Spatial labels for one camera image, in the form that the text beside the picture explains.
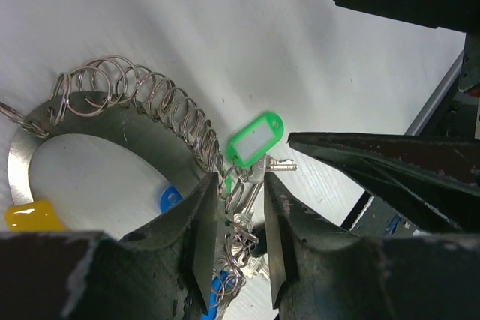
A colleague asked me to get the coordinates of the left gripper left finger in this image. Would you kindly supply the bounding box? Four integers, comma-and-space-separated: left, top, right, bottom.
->
121, 172, 219, 314

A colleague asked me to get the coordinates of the metal keyring with keys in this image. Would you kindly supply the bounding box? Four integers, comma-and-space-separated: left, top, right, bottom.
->
1, 55, 296, 319

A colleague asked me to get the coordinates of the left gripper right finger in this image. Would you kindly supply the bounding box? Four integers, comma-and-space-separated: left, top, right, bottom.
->
264, 173, 379, 309

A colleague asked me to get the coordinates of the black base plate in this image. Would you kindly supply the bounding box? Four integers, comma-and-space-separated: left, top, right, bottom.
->
341, 55, 479, 236

